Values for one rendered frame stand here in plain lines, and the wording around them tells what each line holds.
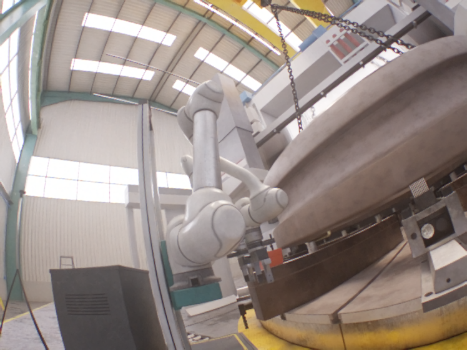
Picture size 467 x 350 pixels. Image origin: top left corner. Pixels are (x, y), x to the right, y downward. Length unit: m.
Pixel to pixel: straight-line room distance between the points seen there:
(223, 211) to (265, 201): 0.30
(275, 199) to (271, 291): 0.94
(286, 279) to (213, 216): 1.21
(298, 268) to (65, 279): 1.53
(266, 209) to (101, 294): 0.72
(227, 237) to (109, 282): 0.50
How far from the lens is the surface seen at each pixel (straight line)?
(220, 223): 0.55
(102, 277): 0.87
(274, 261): 1.66
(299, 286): 1.75
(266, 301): 1.61
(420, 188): 1.42
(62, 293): 0.97
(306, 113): 5.91
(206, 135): 0.80
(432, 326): 1.26
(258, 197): 0.84
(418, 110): 1.88
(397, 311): 1.19
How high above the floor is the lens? 0.76
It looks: 24 degrees up
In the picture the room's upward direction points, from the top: 16 degrees counter-clockwise
